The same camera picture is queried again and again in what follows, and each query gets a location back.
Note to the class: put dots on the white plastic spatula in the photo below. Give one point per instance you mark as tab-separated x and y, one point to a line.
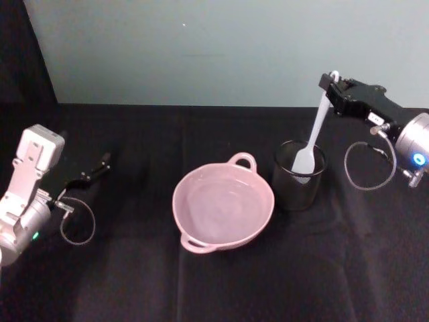
304	161

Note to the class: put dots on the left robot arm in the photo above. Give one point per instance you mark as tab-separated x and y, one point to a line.
28	174

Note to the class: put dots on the black mesh pen cup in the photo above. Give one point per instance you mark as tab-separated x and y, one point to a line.
288	198

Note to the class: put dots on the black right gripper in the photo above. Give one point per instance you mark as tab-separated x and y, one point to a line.
365	104

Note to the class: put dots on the black table cloth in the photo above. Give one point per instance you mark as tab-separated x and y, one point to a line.
134	288

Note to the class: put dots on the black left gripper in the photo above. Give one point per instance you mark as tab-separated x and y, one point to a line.
53	188

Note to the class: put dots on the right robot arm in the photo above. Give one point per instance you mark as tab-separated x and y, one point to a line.
414	141

